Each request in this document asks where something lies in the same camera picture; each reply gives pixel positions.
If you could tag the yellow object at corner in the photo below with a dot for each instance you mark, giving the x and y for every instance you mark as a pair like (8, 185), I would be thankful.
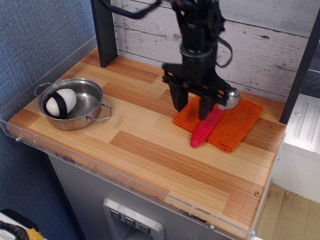
(34, 235)

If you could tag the dark right frame post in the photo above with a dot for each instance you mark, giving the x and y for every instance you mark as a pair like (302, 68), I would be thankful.
(302, 71)

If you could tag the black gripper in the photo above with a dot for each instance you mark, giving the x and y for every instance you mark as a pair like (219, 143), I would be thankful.
(197, 75)

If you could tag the dark frame post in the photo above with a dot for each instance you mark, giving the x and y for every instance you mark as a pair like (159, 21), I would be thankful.
(302, 71)
(105, 32)

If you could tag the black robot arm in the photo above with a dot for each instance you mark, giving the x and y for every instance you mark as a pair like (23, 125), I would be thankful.
(200, 23)

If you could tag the clear acrylic table guard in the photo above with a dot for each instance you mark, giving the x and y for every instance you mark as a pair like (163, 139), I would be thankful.
(139, 148)

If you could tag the white plush sushi toy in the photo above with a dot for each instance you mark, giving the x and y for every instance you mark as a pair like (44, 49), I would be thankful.
(61, 102)

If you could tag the dark left frame post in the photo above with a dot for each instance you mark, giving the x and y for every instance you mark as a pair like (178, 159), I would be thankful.
(105, 32)

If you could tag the grey toy fridge cabinet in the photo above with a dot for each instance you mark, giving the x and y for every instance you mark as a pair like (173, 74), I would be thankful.
(86, 193)

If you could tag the orange knitted cloth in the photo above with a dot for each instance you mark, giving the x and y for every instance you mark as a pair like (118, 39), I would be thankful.
(229, 130)

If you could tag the silver dispenser button panel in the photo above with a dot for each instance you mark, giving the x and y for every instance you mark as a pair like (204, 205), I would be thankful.
(126, 223)

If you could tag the white toy sink unit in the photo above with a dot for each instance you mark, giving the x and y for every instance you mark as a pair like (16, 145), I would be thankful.
(297, 168)

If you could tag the stainless steel pot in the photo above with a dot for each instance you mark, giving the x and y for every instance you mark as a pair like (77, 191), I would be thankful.
(89, 106)

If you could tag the spoon with red handle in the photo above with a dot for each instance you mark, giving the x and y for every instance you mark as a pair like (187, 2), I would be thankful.
(206, 126)

